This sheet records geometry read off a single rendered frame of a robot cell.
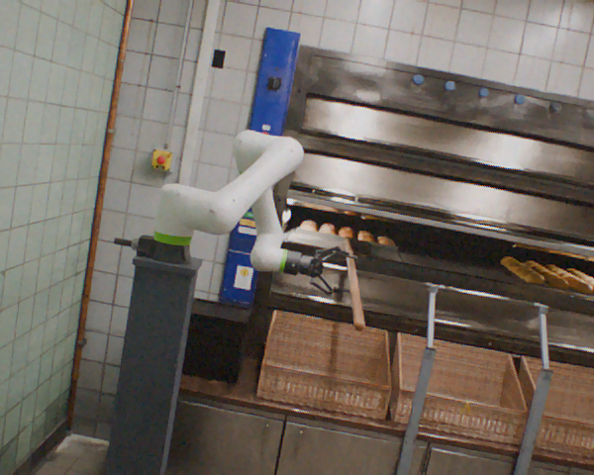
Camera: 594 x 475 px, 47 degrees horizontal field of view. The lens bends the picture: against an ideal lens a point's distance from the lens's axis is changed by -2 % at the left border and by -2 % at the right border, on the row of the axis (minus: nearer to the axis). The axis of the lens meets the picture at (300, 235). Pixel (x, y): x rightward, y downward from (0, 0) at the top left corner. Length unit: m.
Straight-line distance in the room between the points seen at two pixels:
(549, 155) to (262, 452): 1.88
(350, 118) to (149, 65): 0.98
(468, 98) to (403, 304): 1.02
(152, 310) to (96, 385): 1.43
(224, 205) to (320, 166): 1.20
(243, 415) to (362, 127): 1.40
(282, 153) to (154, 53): 1.20
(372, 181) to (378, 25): 0.72
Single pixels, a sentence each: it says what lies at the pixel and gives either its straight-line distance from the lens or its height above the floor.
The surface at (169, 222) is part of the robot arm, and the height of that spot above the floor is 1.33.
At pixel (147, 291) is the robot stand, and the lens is 2.31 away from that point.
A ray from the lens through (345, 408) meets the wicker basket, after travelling 3.02.
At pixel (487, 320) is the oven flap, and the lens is 3.48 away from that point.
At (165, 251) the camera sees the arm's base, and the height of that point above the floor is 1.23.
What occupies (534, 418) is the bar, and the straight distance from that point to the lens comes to 3.02.
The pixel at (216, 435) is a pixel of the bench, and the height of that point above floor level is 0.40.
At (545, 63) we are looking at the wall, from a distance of 3.47.
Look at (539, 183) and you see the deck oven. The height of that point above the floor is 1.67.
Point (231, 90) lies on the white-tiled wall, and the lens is 3.35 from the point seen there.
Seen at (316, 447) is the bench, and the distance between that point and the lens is 3.03.
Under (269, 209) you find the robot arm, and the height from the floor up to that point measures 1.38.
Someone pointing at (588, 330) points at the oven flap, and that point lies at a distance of 3.64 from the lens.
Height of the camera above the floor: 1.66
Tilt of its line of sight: 7 degrees down
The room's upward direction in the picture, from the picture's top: 11 degrees clockwise
